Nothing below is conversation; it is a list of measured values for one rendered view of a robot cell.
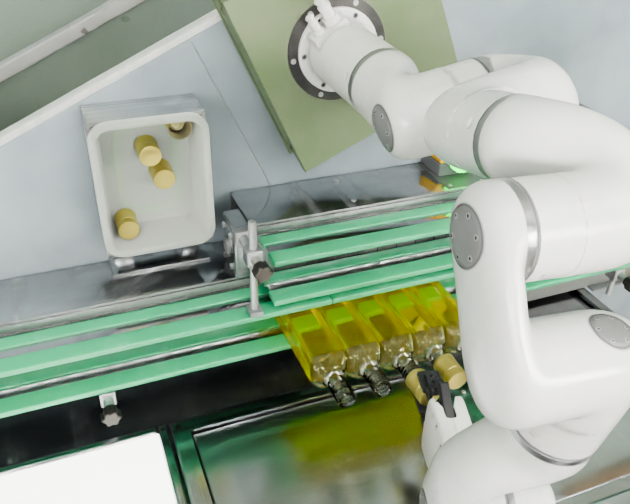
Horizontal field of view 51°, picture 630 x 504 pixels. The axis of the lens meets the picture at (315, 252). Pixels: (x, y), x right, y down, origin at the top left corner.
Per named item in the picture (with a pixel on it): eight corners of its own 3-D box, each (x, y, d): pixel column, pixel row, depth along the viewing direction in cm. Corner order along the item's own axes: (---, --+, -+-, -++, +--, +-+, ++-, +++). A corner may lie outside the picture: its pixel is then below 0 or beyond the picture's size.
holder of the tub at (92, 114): (106, 259, 114) (112, 284, 108) (79, 104, 99) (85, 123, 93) (205, 241, 119) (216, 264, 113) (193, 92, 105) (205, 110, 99)
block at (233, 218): (221, 259, 115) (232, 281, 109) (218, 211, 110) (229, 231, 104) (241, 255, 116) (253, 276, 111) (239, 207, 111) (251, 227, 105)
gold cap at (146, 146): (132, 135, 102) (137, 147, 99) (155, 132, 104) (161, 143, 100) (135, 157, 104) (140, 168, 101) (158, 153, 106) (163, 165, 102)
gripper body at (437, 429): (482, 508, 87) (458, 442, 96) (497, 456, 82) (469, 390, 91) (426, 512, 86) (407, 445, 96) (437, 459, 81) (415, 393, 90)
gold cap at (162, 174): (146, 159, 105) (151, 171, 102) (169, 156, 106) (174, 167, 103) (150, 179, 107) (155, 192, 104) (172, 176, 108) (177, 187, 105)
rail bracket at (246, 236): (233, 290, 110) (256, 336, 101) (229, 200, 101) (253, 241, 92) (250, 286, 111) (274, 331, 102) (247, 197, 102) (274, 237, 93)
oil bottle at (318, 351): (271, 314, 117) (316, 397, 100) (270, 288, 114) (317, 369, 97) (301, 307, 119) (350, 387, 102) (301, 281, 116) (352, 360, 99)
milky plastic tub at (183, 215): (101, 234, 111) (107, 261, 104) (78, 104, 99) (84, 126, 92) (204, 217, 116) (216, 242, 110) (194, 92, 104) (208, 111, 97)
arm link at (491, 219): (529, 313, 70) (399, 335, 66) (613, 145, 56) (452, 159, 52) (621, 450, 59) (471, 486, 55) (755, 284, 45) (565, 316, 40)
